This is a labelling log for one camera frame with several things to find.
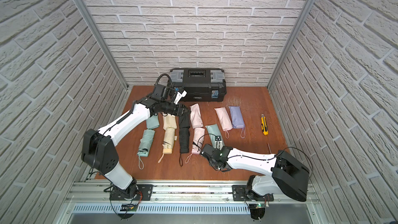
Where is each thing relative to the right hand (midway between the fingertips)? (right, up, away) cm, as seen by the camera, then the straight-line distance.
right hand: (218, 158), depth 84 cm
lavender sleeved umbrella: (+14, +21, +16) cm, 30 cm away
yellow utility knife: (+31, +15, +13) cm, 37 cm away
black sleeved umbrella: (-20, +11, +6) cm, 23 cm away
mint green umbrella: (-41, +8, +1) cm, 42 cm away
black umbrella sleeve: (-21, +20, +13) cm, 31 cm away
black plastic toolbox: (-10, +43, +16) cm, 47 cm away
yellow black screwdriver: (+31, +4, +5) cm, 31 cm away
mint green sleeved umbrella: (-2, +14, +10) cm, 17 cm away
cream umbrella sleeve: (-31, +18, +15) cm, 39 cm away
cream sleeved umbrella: (-28, +10, +4) cm, 30 cm away
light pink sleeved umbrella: (+6, +19, +13) cm, 24 cm away
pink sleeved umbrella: (-11, +10, +7) cm, 17 cm away
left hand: (-15, +27, -3) cm, 31 cm away
